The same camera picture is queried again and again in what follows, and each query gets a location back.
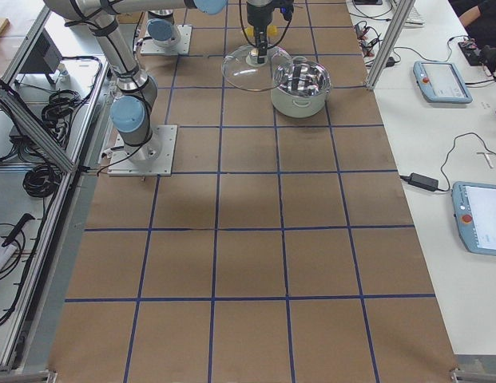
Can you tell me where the pale green cooking pot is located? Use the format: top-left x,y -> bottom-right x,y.
271,57 -> 331,118

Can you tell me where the far blue teach pendant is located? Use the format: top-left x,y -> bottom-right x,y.
413,61 -> 473,105

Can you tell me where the blue teach pendant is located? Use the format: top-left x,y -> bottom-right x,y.
413,61 -> 473,105
451,181 -> 496,256

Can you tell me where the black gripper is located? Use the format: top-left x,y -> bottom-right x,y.
244,0 -> 273,64

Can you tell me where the yellow corn cob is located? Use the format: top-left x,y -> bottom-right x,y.
267,25 -> 278,37

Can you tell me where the aluminium frame post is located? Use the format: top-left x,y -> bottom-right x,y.
366,0 -> 415,90

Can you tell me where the black power adapter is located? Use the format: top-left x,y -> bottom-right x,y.
399,172 -> 438,192

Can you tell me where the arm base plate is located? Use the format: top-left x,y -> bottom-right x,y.
140,20 -> 192,56
107,125 -> 178,176

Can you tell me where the near blue teach pendant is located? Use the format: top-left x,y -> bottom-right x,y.
451,181 -> 496,256

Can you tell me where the glass pot lid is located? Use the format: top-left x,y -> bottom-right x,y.
221,45 -> 292,92

